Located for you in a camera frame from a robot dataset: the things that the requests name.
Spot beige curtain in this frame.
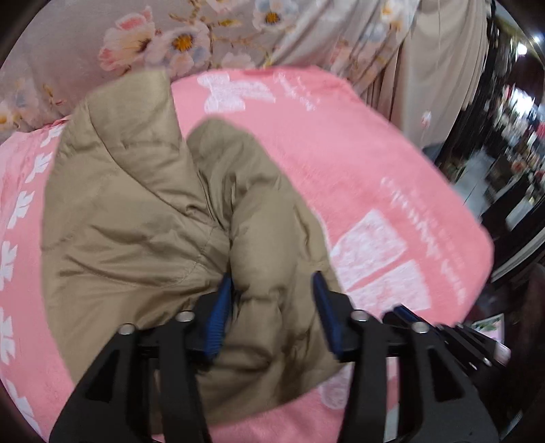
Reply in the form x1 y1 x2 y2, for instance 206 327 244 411
370 0 503 150

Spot cluttered dark shelves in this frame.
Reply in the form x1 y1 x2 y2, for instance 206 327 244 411
434 9 545 282

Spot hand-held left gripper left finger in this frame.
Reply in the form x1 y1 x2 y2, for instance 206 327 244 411
49 276 233 443

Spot grey floral cloth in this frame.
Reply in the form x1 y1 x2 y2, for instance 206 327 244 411
0 0 422 133

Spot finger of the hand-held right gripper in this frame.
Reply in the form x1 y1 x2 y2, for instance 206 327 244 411
382 305 443 337

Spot tan quilted jacket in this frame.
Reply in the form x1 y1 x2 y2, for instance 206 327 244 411
40 70 354 427

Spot pink printed blanket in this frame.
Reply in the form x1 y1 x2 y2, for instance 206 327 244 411
0 64 497 443

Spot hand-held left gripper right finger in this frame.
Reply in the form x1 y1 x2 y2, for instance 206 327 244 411
312 271 499 443

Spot floral printed paper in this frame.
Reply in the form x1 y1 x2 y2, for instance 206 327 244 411
466 313 507 339

